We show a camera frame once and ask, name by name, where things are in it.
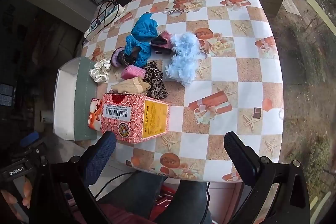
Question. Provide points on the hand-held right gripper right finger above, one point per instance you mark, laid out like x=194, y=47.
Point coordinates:
x=240, y=158

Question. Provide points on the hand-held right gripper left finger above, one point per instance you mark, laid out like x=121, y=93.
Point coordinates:
x=101, y=154

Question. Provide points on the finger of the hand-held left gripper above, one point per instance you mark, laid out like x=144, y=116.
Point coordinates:
x=30, y=140

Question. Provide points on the leopard print scrunchie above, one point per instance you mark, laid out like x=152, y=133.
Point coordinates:
x=155, y=82

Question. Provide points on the pink foam sponge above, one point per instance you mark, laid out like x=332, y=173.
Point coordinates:
x=165, y=36
x=132, y=72

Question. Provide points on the person's left hand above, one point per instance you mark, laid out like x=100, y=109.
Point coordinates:
x=27, y=192

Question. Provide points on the red patterned cardboard box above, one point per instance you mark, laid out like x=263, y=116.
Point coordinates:
x=131, y=119

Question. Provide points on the white tray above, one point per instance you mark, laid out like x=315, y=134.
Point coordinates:
x=64, y=108

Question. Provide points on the green stitched cloth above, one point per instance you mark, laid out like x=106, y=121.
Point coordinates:
x=84, y=98

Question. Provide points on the beige knit cloth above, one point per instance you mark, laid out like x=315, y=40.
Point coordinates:
x=130, y=86

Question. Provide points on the white polka-dot scrunchie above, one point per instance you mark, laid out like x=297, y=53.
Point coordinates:
x=99, y=70

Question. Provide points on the checkered printed tablecloth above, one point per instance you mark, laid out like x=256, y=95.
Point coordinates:
x=223, y=69

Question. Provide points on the purple knit scrunchie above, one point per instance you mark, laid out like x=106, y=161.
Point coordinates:
x=116, y=57

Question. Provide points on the blue hair scrunchie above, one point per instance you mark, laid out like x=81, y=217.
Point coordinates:
x=131, y=44

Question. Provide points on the light blue fluffy scrunchie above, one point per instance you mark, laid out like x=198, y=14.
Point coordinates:
x=183, y=56

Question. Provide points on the black hair scrunchie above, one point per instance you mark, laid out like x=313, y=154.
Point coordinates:
x=160, y=49

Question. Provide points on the white power strip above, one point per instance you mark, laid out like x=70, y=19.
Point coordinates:
x=92, y=32

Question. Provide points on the blue crumpled bag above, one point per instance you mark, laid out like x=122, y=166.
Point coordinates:
x=144, y=26

